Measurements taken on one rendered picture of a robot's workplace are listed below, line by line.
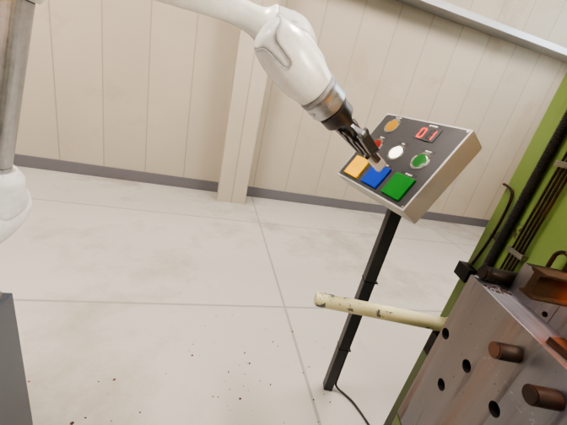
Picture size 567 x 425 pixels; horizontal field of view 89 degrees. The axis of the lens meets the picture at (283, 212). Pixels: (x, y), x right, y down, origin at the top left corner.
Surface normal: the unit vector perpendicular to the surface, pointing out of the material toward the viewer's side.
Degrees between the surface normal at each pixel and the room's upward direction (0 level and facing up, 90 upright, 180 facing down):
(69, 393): 0
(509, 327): 90
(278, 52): 105
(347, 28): 90
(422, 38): 90
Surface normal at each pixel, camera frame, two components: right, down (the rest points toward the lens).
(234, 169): 0.21, 0.40
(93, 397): 0.21, -0.91
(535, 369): -0.98, -0.21
